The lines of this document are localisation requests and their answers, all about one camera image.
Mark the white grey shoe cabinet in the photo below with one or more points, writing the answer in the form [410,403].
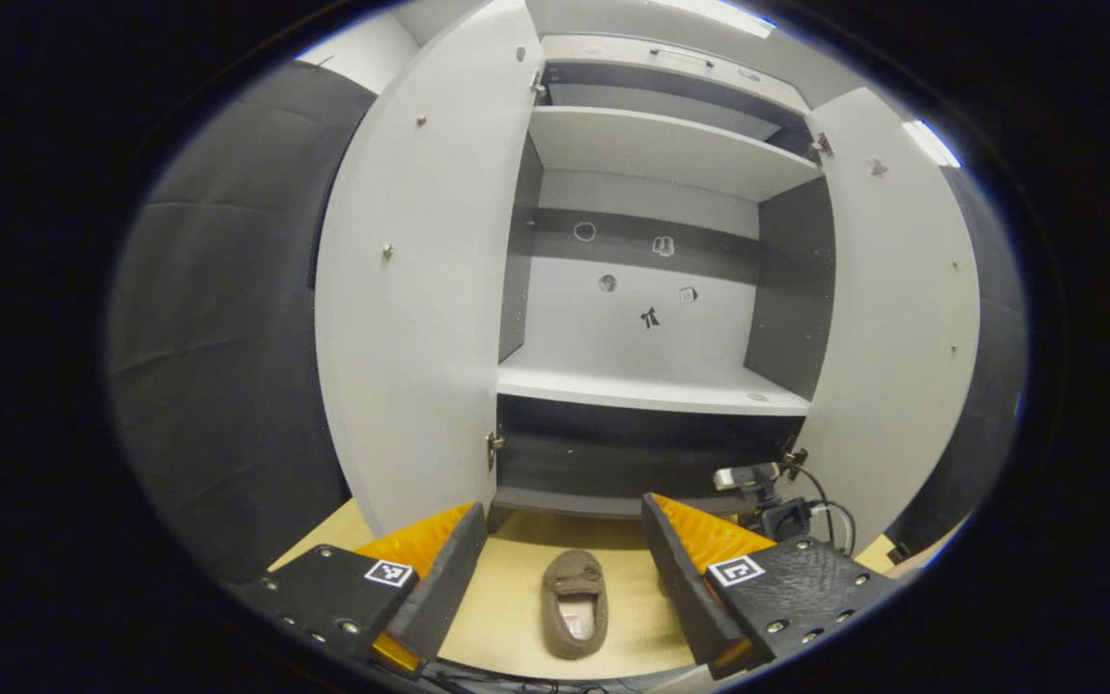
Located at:
[632,453]

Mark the grey cabinet drawer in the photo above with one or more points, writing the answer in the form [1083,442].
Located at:
[671,77]

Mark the black backdrop cloth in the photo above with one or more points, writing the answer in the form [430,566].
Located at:
[218,337]

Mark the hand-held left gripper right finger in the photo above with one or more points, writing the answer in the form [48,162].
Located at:
[675,588]

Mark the white cabinet shelf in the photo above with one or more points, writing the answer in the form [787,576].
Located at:
[642,386]
[661,149]

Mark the brown fuzzy shoe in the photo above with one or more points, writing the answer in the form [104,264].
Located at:
[574,578]

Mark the small webcam on mount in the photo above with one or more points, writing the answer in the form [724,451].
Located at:
[757,477]

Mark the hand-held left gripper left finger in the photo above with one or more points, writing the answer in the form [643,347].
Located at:
[444,588]

